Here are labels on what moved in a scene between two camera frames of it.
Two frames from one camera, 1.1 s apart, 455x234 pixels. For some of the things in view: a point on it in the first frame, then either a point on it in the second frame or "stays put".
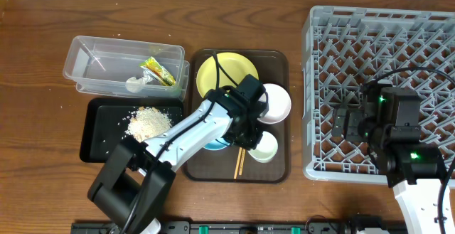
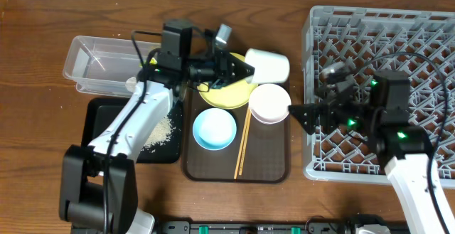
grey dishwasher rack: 345,48 stays put
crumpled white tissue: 136,85 stays put
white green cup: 266,149 -> 269,67
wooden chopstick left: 238,162 stays put
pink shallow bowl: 279,102 stays put
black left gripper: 253,144 -> 222,70
